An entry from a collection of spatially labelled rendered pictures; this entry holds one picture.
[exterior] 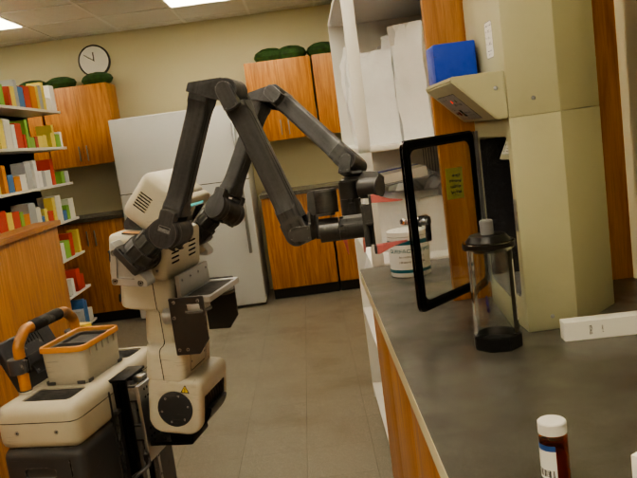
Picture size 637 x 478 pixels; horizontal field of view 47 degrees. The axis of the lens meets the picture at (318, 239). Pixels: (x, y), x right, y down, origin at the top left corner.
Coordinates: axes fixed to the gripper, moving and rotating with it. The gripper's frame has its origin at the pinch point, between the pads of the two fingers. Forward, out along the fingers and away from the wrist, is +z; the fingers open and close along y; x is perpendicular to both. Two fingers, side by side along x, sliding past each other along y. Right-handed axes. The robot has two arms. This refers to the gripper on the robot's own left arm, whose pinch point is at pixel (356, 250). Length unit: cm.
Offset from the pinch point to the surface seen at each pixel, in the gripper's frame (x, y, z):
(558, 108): -46, 43, -32
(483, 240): -56, 23, -8
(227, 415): 179, -71, 110
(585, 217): -41, 49, -7
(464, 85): -46, 24, -39
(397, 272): 31.1, 14.1, 14.0
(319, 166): 510, 2, -3
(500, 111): -46, 31, -33
